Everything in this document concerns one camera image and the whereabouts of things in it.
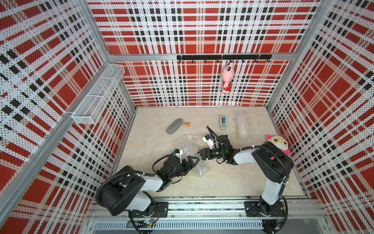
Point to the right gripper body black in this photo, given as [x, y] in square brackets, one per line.
[216, 153]

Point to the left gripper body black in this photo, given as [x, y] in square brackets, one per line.
[181, 168]

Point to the bubble wrap sheet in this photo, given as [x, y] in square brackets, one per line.
[242, 125]
[185, 142]

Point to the clear glass vase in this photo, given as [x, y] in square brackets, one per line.
[200, 168]

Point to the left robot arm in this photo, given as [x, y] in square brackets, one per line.
[128, 189]

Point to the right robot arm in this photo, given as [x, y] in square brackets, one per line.
[272, 157]

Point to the grey oval case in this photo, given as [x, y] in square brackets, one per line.
[174, 126]

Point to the pink white owl plush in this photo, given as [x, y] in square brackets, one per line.
[280, 143]

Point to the hanging pink plush toy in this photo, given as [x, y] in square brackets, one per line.
[227, 75]

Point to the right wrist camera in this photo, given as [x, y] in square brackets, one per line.
[210, 141]

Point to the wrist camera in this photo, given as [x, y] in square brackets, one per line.
[177, 152]
[210, 141]

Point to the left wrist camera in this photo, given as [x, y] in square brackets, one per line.
[177, 152]

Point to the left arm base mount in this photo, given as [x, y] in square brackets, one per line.
[155, 210]

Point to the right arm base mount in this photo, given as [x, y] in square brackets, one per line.
[262, 209]

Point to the black hook rail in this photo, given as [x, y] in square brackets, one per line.
[255, 57]

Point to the white wire mesh basket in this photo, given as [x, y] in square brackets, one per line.
[99, 94]

